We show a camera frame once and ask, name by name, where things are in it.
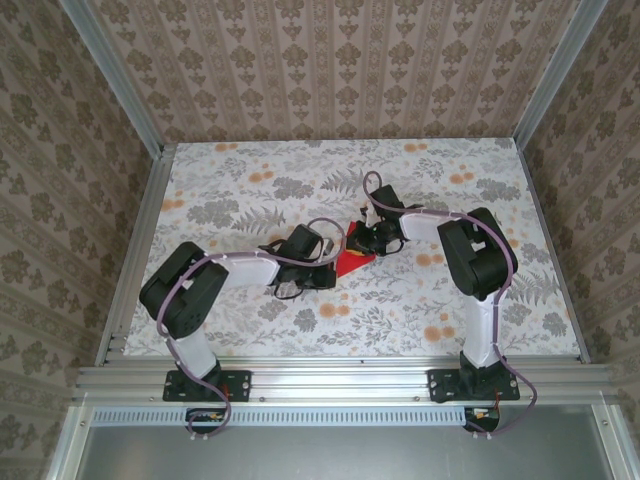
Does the red paper sheet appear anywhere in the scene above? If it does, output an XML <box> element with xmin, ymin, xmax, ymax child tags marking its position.
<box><xmin>335</xmin><ymin>219</ymin><xmax>377</xmax><ymax>279</ymax></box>

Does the floral table mat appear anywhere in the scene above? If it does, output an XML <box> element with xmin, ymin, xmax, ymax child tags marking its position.
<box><xmin>122</xmin><ymin>139</ymin><xmax>584</xmax><ymax>359</ymax></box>

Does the aluminium cross beam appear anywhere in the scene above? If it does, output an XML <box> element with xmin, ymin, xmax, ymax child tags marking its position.
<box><xmin>74</xmin><ymin>364</ymin><xmax>616</xmax><ymax>404</ymax></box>

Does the slotted grey cable duct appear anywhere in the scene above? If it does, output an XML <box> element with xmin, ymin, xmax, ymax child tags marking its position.
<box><xmin>92</xmin><ymin>405</ymin><xmax>469</xmax><ymax>428</ymax></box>

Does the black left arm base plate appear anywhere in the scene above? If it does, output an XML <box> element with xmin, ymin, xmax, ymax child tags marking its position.
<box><xmin>162</xmin><ymin>368</ymin><xmax>252</xmax><ymax>403</ymax></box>

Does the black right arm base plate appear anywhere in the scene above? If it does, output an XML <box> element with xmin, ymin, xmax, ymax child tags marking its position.
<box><xmin>427</xmin><ymin>368</ymin><xmax>521</xmax><ymax>404</ymax></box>

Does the aluminium side rail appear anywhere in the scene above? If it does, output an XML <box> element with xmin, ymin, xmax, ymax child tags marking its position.
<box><xmin>94</xmin><ymin>144</ymin><xmax>177</xmax><ymax>366</ymax></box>
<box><xmin>514</xmin><ymin>142</ymin><xmax>591</xmax><ymax>364</ymax></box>

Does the black controller board with wires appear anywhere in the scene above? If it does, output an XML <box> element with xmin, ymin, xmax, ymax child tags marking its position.
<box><xmin>184</xmin><ymin>407</ymin><xmax>227</xmax><ymax>434</ymax></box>
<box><xmin>462</xmin><ymin>407</ymin><xmax>502</xmax><ymax>434</ymax></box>

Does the aluminium corner post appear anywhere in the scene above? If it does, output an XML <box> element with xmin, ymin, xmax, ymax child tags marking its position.
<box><xmin>513</xmin><ymin>0</ymin><xmax>609</xmax><ymax>149</ymax></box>
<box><xmin>63</xmin><ymin>0</ymin><xmax>166</xmax><ymax>159</ymax></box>

